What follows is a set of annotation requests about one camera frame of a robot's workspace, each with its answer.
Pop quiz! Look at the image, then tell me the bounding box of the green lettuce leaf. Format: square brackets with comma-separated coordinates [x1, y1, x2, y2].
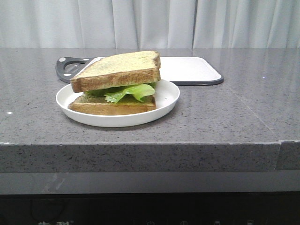
[84, 82, 156, 103]

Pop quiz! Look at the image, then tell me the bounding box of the toasted bread slice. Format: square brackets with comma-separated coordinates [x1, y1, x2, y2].
[68, 95, 157, 116]
[71, 51, 161, 92]

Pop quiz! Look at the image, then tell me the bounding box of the white round plate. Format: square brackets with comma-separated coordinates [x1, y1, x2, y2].
[56, 79, 180, 128]

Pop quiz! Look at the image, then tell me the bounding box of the white cutting board grey rim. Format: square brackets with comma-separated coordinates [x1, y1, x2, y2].
[55, 56, 224, 86]

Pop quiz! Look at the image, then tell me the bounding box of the white curtain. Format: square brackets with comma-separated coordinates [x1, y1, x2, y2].
[0, 0, 300, 49]

